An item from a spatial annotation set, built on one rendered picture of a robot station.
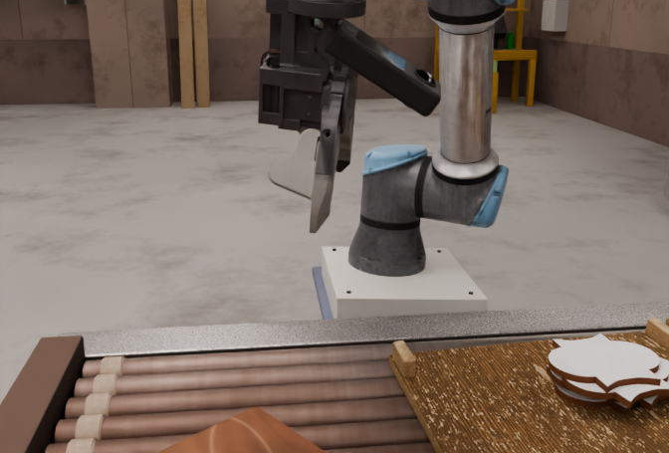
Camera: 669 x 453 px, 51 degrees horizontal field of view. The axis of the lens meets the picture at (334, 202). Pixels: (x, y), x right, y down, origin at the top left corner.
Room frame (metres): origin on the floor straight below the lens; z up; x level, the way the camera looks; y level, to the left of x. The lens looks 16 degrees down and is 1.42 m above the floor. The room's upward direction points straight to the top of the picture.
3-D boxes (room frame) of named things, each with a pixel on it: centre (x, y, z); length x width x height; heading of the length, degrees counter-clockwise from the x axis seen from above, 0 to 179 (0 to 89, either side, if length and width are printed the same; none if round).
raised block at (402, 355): (0.86, -0.09, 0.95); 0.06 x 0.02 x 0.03; 11
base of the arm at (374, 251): (1.29, -0.10, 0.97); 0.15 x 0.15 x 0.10
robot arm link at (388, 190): (1.29, -0.12, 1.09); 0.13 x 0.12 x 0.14; 67
